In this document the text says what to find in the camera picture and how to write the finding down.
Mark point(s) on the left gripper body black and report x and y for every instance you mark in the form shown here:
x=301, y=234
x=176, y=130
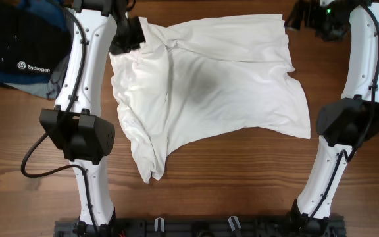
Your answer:
x=129, y=37

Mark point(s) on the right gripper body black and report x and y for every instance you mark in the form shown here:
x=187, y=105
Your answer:
x=328, y=21

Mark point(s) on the white polo shirt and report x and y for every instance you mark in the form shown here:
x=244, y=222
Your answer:
x=203, y=78

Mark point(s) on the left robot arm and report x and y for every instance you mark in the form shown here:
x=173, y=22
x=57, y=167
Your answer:
x=75, y=125

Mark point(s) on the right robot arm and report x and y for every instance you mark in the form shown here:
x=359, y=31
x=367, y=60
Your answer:
x=346, y=124

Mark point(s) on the blue folded shirt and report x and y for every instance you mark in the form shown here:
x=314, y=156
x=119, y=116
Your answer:
x=49, y=13

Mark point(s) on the black folded shirt with logo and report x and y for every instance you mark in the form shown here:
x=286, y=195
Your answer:
x=21, y=39

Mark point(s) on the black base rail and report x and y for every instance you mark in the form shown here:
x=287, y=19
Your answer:
x=232, y=226

